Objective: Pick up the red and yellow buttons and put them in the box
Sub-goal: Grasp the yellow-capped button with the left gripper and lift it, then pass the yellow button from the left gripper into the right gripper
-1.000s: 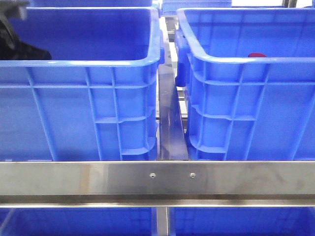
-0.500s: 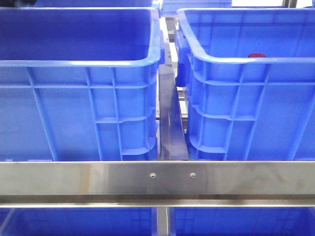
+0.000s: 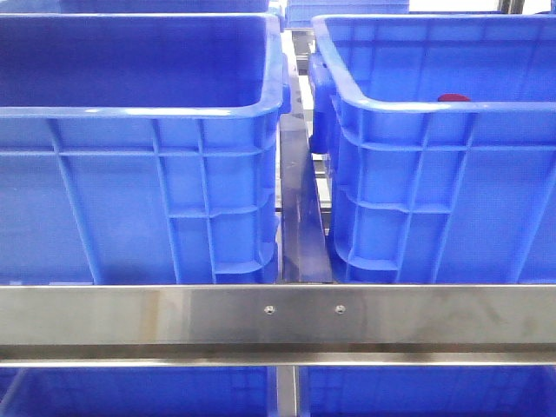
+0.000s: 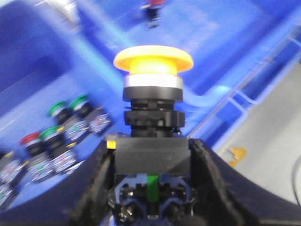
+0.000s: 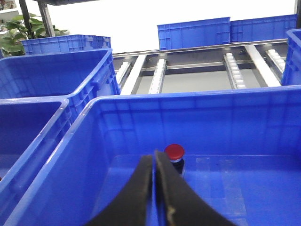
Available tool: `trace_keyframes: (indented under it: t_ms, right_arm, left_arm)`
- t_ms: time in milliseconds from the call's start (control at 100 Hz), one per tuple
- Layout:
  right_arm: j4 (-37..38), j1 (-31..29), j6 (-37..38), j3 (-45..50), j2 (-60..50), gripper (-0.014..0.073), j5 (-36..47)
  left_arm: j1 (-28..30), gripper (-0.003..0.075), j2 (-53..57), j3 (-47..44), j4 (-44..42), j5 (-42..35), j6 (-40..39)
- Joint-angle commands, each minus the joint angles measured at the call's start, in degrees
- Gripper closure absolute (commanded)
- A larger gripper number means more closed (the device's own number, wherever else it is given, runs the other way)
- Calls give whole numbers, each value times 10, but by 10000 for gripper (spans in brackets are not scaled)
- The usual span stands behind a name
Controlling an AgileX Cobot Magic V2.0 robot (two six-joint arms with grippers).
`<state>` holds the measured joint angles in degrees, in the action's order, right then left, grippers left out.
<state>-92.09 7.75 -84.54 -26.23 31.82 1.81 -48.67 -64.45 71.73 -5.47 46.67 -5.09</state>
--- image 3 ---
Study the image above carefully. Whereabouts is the red button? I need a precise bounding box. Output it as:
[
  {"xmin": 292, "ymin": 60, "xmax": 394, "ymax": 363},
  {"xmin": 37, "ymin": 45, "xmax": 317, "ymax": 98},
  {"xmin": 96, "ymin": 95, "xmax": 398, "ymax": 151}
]
[{"xmin": 437, "ymin": 93, "xmax": 471, "ymax": 103}]

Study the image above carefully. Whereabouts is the steel centre divider bar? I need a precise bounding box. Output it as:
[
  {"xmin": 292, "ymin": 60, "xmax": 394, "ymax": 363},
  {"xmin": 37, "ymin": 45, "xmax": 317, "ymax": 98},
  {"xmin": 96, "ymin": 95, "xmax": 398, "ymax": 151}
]
[{"xmin": 279, "ymin": 30, "xmax": 334, "ymax": 284}]

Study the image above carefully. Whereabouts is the large blue crate right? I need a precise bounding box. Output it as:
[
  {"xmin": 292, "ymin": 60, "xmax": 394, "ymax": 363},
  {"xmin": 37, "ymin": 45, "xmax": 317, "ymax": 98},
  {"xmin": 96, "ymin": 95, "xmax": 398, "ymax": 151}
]
[{"xmin": 309, "ymin": 14, "xmax": 555, "ymax": 284}]

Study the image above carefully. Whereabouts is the large blue crate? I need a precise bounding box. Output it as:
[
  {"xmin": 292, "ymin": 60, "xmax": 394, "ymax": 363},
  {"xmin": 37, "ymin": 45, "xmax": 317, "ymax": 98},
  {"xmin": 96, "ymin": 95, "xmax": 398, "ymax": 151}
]
[
  {"xmin": 309, "ymin": 14, "xmax": 555, "ymax": 284},
  {"xmin": 1, "ymin": 13, "xmax": 288, "ymax": 285}
]

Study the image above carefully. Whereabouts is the large blue crate left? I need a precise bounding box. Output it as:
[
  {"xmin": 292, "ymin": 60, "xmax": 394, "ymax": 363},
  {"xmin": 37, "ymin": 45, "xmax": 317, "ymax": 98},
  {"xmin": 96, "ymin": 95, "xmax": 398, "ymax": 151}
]
[{"xmin": 1, "ymin": 13, "xmax": 288, "ymax": 285}]

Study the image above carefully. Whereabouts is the blue crate rear right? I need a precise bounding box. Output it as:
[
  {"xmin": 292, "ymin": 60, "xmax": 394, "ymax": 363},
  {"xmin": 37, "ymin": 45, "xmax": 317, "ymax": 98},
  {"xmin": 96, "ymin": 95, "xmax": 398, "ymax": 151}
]
[{"xmin": 285, "ymin": 0, "xmax": 409, "ymax": 29}]

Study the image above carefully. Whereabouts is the blue crate lower right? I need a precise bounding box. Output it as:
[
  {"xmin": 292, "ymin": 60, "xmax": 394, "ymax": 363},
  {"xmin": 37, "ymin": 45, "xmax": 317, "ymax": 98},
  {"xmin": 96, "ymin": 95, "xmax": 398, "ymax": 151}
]
[{"xmin": 301, "ymin": 366, "xmax": 555, "ymax": 416}]

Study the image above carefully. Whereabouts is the blue crate rear left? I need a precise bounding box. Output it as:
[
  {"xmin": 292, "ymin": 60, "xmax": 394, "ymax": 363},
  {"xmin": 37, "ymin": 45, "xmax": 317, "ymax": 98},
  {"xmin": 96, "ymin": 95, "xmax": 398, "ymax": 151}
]
[{"xmin": 59, "ymin": 0, "xmax": 283, "ymax": 15}]

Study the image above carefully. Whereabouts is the blue crate lower left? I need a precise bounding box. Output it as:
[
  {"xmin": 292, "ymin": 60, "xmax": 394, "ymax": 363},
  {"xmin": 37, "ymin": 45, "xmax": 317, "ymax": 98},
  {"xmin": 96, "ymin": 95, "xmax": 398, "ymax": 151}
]
[{"xmin": 1, "ymin": 367, "xmax": 277, "ymax": 416}]

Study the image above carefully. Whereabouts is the steel shelf front rail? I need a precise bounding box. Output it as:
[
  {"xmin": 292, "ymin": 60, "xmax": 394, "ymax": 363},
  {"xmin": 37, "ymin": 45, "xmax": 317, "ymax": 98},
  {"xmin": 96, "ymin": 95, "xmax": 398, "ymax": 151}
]
[{"xmin": 1, "ymin": 284, "xmax": 555, "ymax": 367}]

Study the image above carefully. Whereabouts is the steel vertical post below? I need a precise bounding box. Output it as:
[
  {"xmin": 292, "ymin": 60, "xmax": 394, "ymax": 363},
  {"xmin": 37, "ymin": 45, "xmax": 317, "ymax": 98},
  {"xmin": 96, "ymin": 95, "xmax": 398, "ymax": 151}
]
[{"xmin": 276, "ymin": 365, "xmax": 300, "ymax": 417}]

